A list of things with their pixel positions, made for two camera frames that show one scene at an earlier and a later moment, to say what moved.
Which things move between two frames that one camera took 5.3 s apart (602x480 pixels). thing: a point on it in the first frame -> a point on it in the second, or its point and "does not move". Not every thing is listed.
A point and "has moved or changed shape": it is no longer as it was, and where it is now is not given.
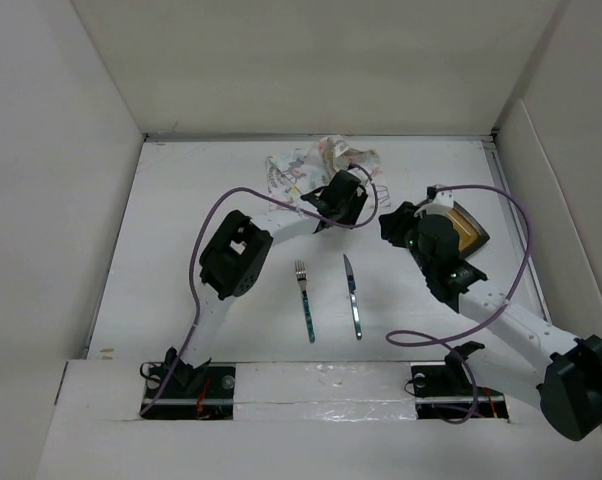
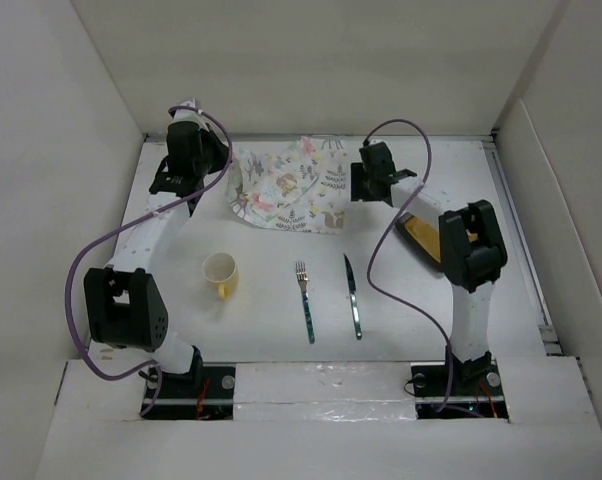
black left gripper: [355, 202] -> [208, 137]
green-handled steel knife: [354, 299] does not move
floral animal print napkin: [296, 173] has moved or changed shape
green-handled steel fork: [302, 280] does not move
